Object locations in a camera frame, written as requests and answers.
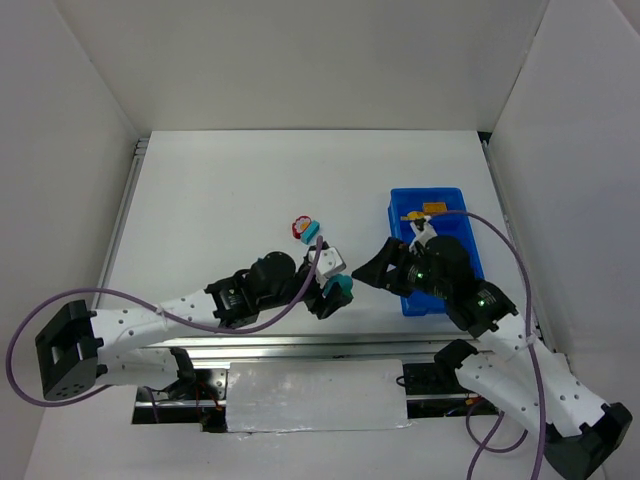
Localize light blue oval lego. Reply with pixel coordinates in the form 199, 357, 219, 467
325, 274, 353, 292

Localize yellow lego brick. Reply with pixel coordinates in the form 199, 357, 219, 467
400, 211, 427, 221

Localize orange lego brick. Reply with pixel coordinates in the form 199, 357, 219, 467
422, 202, 448, 215

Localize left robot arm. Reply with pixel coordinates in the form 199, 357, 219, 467
35, 246, 353, 403

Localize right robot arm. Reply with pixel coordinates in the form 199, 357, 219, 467
353, 236, 632, 479

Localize light blue long lego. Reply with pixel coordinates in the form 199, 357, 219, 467
300, 220, 320, 245

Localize blue compartment tray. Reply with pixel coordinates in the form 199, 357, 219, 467
387, 186, 486, 317

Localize red flower lego piece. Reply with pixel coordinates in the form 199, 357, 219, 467
291, 215, 312, 239

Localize white foil cover plate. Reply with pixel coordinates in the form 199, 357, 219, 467
226, 359, 409, 433

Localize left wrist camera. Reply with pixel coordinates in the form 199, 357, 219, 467
307, 242, 346, 283

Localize aluminium frame rail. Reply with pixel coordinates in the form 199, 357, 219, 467
147, 333, 476, 365

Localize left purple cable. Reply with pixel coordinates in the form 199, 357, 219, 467
4, 234, 326, 424

